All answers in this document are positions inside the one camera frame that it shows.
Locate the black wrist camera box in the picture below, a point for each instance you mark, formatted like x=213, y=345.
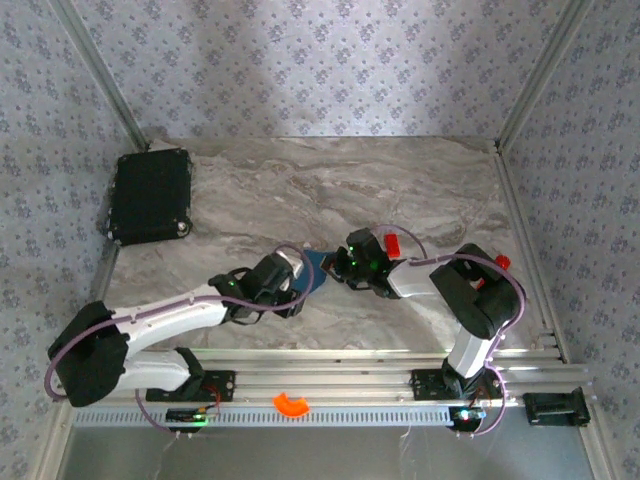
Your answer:
x=367, y=250
x=272, y=272

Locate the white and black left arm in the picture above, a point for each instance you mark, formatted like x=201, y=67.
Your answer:
x=85, y=365

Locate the small red cylinder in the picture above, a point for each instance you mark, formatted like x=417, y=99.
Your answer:
x=393, y=247

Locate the aluminium base frame beam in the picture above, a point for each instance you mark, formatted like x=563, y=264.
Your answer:
x=325, y=380

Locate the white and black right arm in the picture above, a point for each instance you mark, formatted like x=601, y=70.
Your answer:
x=470, y=300

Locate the orange curved plastic piece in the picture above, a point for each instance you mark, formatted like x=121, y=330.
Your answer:
x=287, y=409

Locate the blue cloth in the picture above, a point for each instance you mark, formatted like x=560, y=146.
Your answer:
x=320, y=265

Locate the aluminium corner post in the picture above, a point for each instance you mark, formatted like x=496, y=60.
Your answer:
x=541, y=75
x=105, y=75

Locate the aluminium table side rail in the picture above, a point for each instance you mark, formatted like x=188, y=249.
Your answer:
x=522, y=225
x=104, y=275

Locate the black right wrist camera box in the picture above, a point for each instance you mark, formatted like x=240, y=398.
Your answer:
x=367, y=250

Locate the small lit circuit board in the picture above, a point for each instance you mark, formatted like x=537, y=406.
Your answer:
x=185, y=415
x=465, y=416

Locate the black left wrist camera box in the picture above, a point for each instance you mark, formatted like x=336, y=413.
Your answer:
x=272, y=272

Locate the black rectangular case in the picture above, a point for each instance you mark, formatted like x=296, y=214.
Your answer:
x=150, y=195

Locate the aluminium frame leg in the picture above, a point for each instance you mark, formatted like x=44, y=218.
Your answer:
x=597, y=450
x=52, y=445

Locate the black clamp bracket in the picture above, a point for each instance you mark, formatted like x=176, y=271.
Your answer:
x=550, y=407

